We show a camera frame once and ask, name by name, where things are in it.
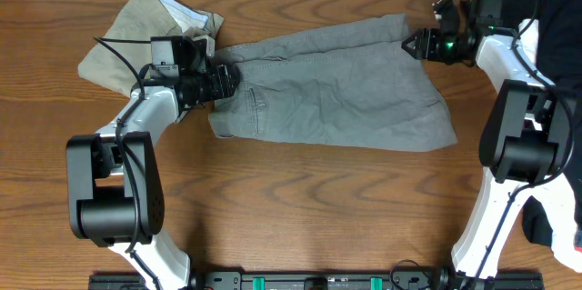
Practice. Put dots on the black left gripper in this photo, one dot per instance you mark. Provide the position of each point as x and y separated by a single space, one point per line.
220 86

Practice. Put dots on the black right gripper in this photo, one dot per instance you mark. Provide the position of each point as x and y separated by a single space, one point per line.
426 46

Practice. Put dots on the grey shorts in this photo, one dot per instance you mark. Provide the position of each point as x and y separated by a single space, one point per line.
346 85

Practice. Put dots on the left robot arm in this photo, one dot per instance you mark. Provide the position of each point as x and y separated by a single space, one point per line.
115 196

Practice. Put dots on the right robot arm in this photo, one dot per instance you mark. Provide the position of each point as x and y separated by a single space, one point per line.
530 149

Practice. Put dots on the folded khaki shorts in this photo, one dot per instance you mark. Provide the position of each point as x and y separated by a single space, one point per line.
137 22

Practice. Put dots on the black garment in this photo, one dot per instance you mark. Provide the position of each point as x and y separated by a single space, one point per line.
559 59

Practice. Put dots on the left green clamp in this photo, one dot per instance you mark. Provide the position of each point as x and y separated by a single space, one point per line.
259 283

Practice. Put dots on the green clamp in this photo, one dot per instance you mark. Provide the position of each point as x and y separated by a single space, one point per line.
376 283
259 283

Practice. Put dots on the right green clamp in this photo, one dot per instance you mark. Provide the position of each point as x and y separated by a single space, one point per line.
376 283

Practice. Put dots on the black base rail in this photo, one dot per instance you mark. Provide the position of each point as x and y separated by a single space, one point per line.
407 278

